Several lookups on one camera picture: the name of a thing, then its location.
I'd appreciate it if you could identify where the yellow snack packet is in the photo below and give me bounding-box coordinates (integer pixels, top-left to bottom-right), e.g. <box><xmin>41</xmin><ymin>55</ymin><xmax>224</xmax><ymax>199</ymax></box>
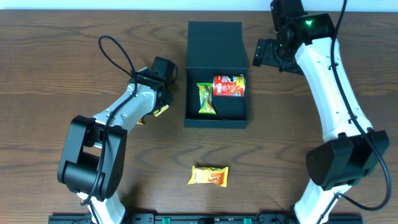
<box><xmin>153</xmin><ymin>105</ymin><xmax>169</xmax><ymax>117</ymax></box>

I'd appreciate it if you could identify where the green snack packet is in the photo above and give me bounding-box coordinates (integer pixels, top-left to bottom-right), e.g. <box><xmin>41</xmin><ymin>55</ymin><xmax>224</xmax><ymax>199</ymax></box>
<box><xmin>197</xmin><ymin>83</ymin><xmax>216</xmax><ymax>114</ymax></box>

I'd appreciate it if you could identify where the red Pringles can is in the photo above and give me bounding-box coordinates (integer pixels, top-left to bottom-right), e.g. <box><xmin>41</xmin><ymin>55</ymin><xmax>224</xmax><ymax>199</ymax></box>
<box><xmin>213</xmin><ymin>75</ymin><xmax>246</xmax><ymax>97</ymax></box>

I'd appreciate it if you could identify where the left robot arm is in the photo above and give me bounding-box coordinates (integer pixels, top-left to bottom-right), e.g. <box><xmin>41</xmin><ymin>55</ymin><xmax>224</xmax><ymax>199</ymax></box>
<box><xmin>57</xmin><ymin>57</ymin><xmax>178</xmax><ymax>223</ymax></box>

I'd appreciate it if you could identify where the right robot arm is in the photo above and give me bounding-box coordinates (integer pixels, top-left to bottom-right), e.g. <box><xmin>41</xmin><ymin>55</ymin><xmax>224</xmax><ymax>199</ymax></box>
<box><xmin>252</xmin><ymin>0</ymin><xmax>389</xmax><ymax>223</ymax></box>

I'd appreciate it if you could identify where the small orange biscuit packet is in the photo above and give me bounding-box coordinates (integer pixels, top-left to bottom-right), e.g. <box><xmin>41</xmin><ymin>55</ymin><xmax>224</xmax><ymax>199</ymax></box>
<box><xmin>137</xmin><ymin>119</ymin><xmax>145</xmax><ymax>125</ymax></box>

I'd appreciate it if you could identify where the dark green open box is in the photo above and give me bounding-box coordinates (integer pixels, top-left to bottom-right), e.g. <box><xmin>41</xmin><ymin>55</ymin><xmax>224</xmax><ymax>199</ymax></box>
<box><xmin>183</xmin><ymin>21</ymin><xmax>249</xmax><ymax>128</ymax></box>

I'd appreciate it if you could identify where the orange cracker packet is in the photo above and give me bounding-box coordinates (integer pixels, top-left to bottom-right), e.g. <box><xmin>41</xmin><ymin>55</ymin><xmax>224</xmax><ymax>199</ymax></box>
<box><xmin>188</xmin><ymin>166</ymin><xmax>229</xmax><ymax>187</ymax></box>

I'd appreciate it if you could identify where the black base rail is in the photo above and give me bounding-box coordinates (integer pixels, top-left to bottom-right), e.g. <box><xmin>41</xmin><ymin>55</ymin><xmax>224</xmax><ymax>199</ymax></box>
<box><xmin>48</xmin><ymin>213</ymin><xmax>364</xmax><ymax>224</ymax></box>

